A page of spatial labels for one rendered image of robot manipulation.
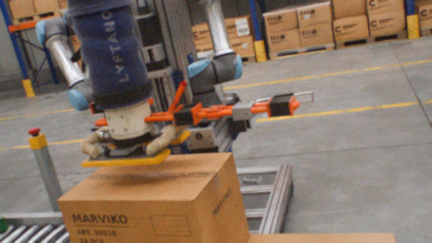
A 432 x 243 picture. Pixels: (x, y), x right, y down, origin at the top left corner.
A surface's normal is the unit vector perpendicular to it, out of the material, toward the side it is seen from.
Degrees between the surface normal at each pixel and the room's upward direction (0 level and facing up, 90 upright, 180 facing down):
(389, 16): 86
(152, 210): 90
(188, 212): 90
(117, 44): 70
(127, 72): 75
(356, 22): 90
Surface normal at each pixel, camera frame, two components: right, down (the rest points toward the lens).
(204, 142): -0.26, 0.33
